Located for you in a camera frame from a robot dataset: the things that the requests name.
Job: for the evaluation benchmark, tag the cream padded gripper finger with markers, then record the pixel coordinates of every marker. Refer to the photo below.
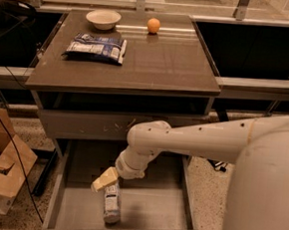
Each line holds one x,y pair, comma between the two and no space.
109,177

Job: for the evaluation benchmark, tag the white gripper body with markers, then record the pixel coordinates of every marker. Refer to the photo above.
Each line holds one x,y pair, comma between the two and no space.
124,165

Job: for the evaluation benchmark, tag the clear plastic water bottle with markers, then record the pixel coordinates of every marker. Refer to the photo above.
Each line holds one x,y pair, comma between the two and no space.
112,210

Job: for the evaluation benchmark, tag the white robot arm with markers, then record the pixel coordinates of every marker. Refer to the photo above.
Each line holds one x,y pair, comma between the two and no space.
258,193

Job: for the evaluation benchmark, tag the open grey drawer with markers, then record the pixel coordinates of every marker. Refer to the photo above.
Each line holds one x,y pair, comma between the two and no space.
159,201

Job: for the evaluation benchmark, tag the scratched closed grey drawer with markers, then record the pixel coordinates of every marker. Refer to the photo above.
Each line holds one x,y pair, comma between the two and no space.
103,125

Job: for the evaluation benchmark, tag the black power adapter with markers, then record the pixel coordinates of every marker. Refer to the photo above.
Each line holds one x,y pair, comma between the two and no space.
218,166

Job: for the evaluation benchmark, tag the open cardboard box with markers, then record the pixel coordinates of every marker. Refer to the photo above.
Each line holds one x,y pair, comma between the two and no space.
16,161

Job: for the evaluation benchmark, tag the blue white snack bag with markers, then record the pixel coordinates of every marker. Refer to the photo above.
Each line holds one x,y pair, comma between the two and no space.
99,49

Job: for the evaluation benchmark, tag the orange fruit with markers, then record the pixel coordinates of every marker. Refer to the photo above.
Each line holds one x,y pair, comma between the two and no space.
153,25

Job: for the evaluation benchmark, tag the white bowl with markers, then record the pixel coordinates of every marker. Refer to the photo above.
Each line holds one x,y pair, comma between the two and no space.
104,20

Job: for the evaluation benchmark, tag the metal window railing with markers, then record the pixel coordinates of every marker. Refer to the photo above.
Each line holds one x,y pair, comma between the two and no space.
153,4

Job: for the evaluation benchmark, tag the black bag at left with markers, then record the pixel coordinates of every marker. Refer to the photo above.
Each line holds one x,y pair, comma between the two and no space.
13,13

